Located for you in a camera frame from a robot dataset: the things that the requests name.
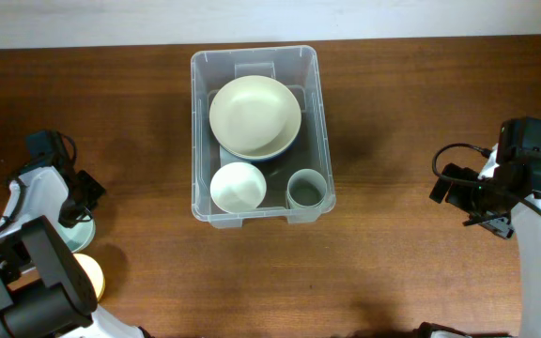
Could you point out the yellow small bowl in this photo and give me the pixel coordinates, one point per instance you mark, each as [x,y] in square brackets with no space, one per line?
[93,271]

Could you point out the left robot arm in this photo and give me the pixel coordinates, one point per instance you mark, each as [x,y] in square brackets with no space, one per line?
[44,292]

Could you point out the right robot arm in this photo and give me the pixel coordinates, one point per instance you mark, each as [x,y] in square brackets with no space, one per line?
[526,221]

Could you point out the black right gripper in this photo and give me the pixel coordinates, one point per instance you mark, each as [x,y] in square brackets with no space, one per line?
[456,196]

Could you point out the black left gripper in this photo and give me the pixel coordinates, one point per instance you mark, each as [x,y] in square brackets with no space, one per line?
[97,190]

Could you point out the white small bowl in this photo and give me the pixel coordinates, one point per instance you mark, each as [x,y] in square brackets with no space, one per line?
[238,187]

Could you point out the clear plastic storage bin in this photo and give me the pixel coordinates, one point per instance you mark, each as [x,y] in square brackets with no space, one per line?
[297,68]

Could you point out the green small bowl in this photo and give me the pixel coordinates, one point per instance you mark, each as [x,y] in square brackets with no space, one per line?
[78,237]

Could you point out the blue large bowl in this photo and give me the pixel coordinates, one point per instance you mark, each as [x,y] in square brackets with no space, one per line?
[271,157]

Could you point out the beige large bowl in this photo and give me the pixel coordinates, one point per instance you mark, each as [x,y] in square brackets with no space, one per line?
[255,116]

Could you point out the grey plastic cup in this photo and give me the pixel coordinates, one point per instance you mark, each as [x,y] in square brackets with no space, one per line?
[306,188]

